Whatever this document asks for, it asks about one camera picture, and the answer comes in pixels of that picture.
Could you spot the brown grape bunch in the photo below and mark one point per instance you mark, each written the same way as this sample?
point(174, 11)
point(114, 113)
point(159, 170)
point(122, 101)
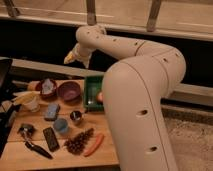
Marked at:
point(77, 144)

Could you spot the yellow gripper fingers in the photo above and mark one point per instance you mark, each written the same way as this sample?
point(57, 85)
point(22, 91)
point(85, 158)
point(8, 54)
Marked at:
point(69, 58)

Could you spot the orange fruit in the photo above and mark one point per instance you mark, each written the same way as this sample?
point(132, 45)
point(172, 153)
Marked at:
point(99, 97)

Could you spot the small metal cup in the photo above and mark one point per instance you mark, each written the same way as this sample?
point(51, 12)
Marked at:
point(76, 117)

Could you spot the red bowl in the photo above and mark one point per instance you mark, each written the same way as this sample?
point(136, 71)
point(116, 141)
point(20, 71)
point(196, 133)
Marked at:
point(48, 95)

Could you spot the light blue towel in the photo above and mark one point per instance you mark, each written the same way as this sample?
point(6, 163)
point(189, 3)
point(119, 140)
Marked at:
point(47, 86)

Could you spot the blue plastic cup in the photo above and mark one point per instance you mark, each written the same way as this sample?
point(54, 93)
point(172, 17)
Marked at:
point(61, 125)

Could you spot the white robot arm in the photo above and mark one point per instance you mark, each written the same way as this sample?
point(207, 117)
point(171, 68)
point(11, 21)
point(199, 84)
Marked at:
point(145, 73)

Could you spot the black remote control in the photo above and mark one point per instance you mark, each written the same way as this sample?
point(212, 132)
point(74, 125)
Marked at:
point(51, 139)

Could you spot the white cup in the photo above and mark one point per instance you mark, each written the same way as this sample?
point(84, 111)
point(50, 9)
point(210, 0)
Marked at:
point(32, 104)

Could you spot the black handled peeler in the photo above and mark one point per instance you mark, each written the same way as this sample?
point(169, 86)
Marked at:
point(38, 149)

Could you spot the purple bowl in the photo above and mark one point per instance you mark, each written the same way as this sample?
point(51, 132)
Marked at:
point(69, 90)

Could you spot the green plastic tray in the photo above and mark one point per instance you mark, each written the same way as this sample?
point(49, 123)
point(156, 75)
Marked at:
point(92, 86)

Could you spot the metal can opener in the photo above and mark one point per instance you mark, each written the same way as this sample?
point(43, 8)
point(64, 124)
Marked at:
point(26, 131)

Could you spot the blue sponge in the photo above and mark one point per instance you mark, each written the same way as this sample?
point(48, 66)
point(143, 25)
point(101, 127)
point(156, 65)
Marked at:
point(52, 112)

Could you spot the wooden round block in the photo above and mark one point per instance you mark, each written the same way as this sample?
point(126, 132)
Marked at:
point(34, 86)

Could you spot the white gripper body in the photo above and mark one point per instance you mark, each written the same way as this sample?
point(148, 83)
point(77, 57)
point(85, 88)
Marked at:
point(82, 54)

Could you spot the orange carrot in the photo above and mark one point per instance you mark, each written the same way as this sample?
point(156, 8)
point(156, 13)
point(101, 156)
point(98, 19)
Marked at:
point(99, 139)

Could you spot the yellow banana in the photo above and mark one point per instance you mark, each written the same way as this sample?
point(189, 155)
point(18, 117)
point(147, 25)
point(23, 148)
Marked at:
point(25, 97)

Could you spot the black equipment at left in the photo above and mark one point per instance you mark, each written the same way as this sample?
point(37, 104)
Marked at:
point(7, 88)

